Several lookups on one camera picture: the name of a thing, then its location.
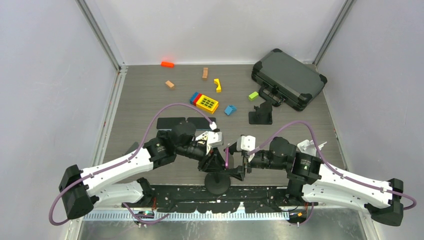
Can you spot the white metal phone stand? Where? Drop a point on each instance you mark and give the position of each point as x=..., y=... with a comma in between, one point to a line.
x=308, y=147

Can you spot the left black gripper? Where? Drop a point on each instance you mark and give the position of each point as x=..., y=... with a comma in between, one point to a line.
x=211, y=158

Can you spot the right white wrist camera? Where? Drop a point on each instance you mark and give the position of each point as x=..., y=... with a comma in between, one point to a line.
x=243, y=143

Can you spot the yellow curved block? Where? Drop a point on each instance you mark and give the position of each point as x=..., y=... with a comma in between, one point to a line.
x=218, y=85

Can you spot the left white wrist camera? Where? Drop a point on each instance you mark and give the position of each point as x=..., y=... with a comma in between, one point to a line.
x=211, y=139

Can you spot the silver phone black screen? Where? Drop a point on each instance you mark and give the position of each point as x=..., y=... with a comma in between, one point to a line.
x=167, y=123

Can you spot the tan wooden block upright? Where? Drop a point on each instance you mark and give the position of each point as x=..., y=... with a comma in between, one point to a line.
x=205, y=72

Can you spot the black hard case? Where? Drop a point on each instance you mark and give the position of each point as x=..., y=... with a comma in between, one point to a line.
x=283, y=79

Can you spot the black round-base pole stand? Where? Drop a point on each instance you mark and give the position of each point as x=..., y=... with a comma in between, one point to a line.
x=218, y=183

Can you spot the small blue block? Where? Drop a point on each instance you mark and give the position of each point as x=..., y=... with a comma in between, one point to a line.
x=230, y=109

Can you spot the green block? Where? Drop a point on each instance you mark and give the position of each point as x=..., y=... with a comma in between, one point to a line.
x=253, y=96

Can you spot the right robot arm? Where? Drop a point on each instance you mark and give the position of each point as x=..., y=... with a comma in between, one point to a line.
x=312, y=181

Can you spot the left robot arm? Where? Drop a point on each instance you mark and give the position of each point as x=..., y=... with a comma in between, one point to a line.
x=82, y=190

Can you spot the orange red block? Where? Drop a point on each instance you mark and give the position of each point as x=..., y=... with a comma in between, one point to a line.
x=167, y=64

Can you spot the yellow red blue block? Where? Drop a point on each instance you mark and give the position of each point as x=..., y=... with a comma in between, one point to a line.
x=204, y=102

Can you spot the black folding phone stand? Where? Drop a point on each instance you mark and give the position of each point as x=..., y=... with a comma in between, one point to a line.
x=262, y=114

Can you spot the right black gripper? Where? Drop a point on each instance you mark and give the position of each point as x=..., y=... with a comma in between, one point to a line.
x=244, y=164

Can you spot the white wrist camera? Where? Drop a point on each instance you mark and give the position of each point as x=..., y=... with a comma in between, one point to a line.
x=243, y=143
x=211, y=139

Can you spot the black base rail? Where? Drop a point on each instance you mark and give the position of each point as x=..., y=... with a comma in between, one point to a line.
x=196, y=203

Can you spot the purple phone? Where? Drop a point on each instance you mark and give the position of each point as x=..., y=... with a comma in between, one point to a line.
x=228, y=158

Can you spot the teal-edged phone black screen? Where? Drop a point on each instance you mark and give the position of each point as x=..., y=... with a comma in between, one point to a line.
x=200, y=123

